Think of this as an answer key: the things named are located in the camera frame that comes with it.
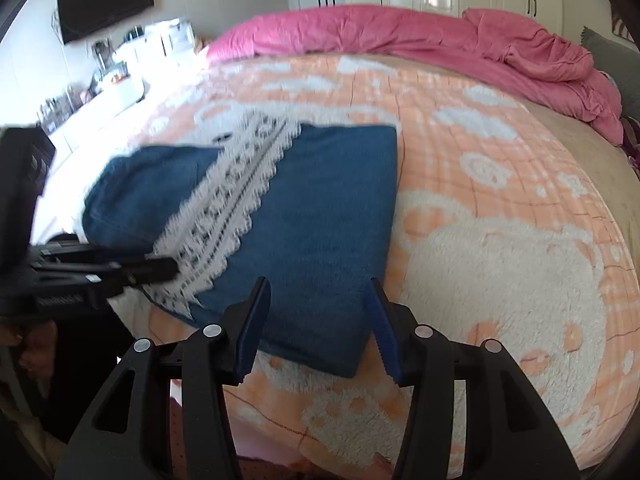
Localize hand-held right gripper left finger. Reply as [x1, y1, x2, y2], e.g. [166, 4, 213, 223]
[55, 276, 272, 480]

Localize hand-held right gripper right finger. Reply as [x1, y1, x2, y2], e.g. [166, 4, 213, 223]
[367, 277, 581, 480]

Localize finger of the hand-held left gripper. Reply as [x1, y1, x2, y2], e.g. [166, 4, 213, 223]
[35, 242, 151, 267]
[35, 257, 179, 291]

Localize blue lace-trimmed denim pants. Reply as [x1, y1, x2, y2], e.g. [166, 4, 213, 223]
[82, 112, 399, 380]

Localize person's left hand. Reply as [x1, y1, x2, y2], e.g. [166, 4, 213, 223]
[0, 322, 57, 381]

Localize white desk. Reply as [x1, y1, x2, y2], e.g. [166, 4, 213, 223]
[37, 60, 201, 158]

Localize orange checked fleece blanket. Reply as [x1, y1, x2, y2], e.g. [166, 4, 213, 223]
[30, 52, 632, 471]

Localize white storage drawers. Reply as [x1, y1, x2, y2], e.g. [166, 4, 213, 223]
[120, 17, 196, 68]

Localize bed with beige sheet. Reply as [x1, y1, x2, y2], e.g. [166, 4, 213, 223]
[350, 52, 640, 281]

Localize pink duvet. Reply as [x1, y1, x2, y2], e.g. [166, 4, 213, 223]
[205, 4, 623, 146]

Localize purple striped pillow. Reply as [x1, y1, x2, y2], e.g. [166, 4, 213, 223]
[620, 116, 640, 171]

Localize grey padded headboard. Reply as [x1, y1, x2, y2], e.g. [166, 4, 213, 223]
[580, 26, 615, 57]

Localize black wall television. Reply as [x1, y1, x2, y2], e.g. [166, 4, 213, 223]
[56, 0, 155, 46]

